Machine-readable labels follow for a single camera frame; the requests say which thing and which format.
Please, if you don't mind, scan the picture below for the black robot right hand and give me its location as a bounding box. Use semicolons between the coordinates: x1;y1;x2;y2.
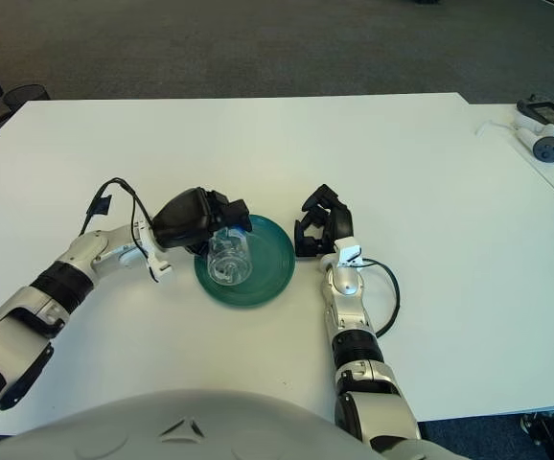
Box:
293;183;357;260

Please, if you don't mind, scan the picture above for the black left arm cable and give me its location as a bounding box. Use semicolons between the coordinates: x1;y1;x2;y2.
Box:
82;177;163;279

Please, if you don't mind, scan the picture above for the black table leg caster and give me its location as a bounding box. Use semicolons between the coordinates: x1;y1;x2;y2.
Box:
519;411;554;460

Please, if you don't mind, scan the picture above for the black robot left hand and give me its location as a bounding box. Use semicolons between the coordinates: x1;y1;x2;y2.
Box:
151;187;252;255

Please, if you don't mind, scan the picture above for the grey robot torso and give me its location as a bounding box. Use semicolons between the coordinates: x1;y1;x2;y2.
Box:
0;388;474;460

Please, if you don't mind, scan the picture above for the thin white cable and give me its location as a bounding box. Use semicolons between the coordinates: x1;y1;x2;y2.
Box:
475;119;518;138

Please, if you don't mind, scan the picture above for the green round plate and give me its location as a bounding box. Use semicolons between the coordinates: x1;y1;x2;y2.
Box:
194;214;297;311

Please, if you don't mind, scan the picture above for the white grey VR controller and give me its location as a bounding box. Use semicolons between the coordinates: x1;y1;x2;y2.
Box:
514;124;554;165

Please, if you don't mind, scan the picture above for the clear plastic cup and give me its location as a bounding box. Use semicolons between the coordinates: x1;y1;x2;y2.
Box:
206;227;251;288

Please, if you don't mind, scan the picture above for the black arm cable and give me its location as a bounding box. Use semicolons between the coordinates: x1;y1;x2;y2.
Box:
360;258;402;336
82;177;163;279

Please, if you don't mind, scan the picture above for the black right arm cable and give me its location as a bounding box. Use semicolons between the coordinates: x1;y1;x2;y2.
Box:
360;258;402;336

